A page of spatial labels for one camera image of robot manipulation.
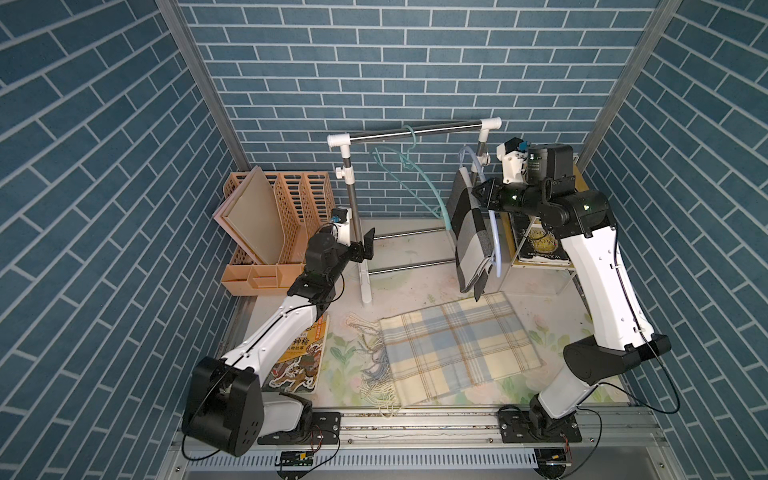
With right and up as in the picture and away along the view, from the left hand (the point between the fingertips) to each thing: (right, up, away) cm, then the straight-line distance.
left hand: (367, 226), depth 79 cm
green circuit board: (-16, -57, -7) cm, 60 cm away
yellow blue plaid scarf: (+13, -37, +5) cm, 40 cm away
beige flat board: (-38, +4, +14) cm, 41 cm away
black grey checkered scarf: (+27, -2, -6) cm, 27 cm away
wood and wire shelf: (+56, -17, +23) cm, 63 cm away
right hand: (+27, +8, -12) cm, 30 cm away
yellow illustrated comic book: (-20, -39, +3) cm, 44 cm away
